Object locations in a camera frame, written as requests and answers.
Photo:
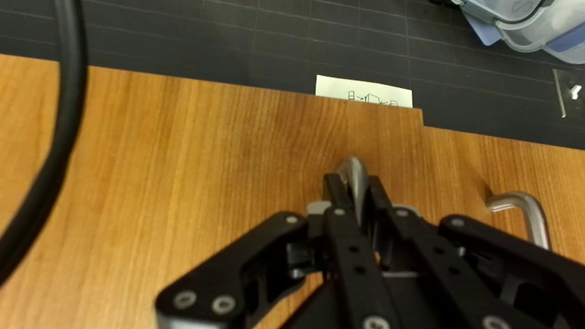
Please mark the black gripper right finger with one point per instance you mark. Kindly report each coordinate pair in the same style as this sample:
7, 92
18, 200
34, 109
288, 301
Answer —
475, 275

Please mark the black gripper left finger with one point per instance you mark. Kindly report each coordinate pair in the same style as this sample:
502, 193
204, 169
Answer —
292, 275

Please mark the white paper label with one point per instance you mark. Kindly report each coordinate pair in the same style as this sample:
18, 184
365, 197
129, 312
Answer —
365, 92

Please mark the wooden cabinet door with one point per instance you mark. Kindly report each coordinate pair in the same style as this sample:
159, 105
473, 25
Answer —
462, 171
151, 184

